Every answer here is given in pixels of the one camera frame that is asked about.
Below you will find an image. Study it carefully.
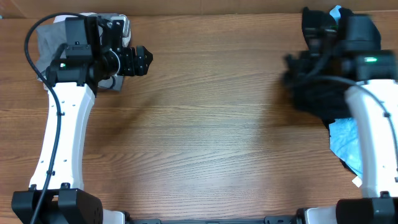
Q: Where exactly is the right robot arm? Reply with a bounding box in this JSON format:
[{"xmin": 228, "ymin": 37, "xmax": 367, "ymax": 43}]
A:
[{"xmin": 285, "ymin": 10, "xmax": 397, "ymax": 223}]

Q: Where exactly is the folded grey shirt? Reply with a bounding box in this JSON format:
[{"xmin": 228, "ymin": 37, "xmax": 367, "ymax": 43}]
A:
[{"xmin": 35, "ymin": 15, "xmax": 124, "ymax": 91}]

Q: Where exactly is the white garment under grey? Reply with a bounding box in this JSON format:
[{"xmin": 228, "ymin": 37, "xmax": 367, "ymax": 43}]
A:
[{"xmin": 53, "ymin": 12, "xmax": 132, "ymax": 48}]

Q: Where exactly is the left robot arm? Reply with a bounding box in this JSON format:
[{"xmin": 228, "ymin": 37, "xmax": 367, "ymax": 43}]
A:
[{"xmin": 11, "ymin": 12, "xmax": 153, "ymax": 224}]

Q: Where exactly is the black t-shirt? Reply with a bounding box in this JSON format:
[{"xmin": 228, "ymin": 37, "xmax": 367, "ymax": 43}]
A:
[{"xmin": 282, "ymin": 6, "xmax": 383, "ymax": 125}]

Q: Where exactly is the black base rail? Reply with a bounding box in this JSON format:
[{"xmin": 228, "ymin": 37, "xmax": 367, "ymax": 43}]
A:
[{"xmin": 126, "ymin": 215, "xmax": 297, "ymax": 224}]

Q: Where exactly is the light blue t-shirt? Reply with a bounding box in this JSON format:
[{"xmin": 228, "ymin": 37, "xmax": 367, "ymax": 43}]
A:
[{"xmin": 328, "ymin": 5, "xmax": 364, "ymax": 189}]

